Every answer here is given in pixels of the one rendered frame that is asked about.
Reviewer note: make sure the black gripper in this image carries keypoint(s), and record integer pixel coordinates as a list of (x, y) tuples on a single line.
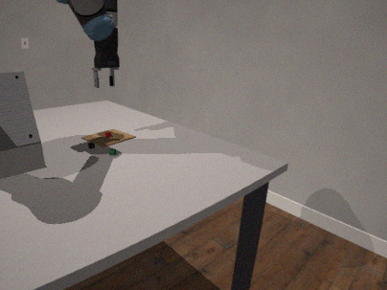
[(106, 53)]

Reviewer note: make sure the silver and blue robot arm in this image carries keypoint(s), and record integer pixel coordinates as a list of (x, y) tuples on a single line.
[(93, 17)]

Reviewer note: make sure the tan flat mat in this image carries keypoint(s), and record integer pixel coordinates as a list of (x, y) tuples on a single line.
[(100, 139)]

